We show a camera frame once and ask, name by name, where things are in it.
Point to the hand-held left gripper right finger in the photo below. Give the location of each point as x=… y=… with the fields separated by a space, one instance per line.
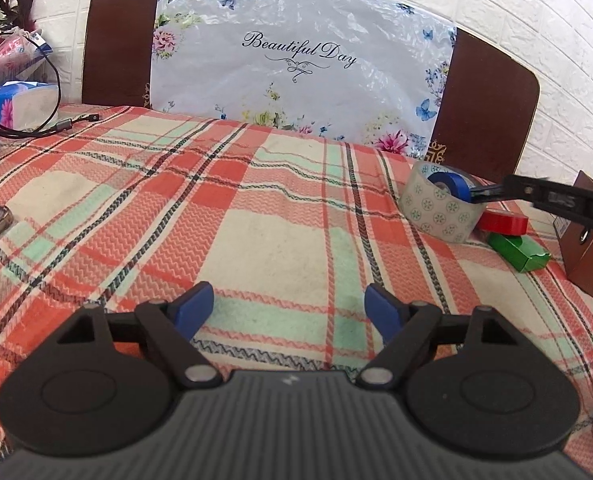
x=381 y=310

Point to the red tape roll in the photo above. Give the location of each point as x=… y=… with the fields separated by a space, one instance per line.
x=506 y=222

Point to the green cardboard box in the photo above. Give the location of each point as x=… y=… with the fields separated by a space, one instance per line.
x=518 y=251

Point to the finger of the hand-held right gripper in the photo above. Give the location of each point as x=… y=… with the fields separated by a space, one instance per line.
x=518 y=189

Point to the clear patterned tape roll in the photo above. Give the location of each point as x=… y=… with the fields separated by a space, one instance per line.
x=436 y=210

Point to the blue tape roll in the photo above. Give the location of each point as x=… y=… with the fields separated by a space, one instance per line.
x=451 y=180

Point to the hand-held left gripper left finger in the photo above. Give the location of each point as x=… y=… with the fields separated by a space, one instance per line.
x=196 y=306

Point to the floral plastic sheet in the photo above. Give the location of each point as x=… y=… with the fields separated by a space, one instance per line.
x=301 y=95

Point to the pink plastic packet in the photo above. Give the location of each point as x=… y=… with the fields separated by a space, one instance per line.
x=11 y=57

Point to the blue tissue pack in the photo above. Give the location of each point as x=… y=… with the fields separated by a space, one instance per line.
x=21 y=102

